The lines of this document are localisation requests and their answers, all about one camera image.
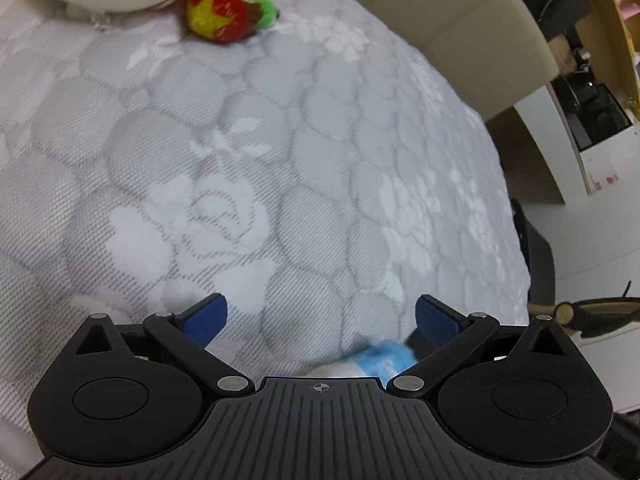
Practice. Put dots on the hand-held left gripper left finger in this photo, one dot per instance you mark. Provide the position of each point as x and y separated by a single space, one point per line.
205 320

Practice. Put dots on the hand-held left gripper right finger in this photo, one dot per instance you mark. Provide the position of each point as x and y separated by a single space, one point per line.
437 320

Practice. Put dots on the blue and white packet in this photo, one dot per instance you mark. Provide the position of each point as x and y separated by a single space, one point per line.
385 360

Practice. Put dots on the black chair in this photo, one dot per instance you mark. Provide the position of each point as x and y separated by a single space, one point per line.
537 260

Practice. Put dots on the dark wooden stick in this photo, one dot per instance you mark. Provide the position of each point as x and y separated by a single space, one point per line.
600 315

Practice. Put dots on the white curved desk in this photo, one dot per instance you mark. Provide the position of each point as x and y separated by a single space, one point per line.
540 150

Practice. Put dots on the white cardboard box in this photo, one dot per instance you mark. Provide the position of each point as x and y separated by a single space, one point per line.
612 160

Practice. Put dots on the black box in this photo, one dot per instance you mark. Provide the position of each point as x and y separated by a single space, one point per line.
595 110

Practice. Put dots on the beige padded headboard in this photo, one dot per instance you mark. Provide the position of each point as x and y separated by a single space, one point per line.
450 25

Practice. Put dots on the red strawberry plush toy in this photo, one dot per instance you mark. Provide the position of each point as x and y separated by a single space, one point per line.
215 10

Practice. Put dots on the wooden shelf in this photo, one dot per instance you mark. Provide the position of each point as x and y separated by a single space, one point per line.
605 25

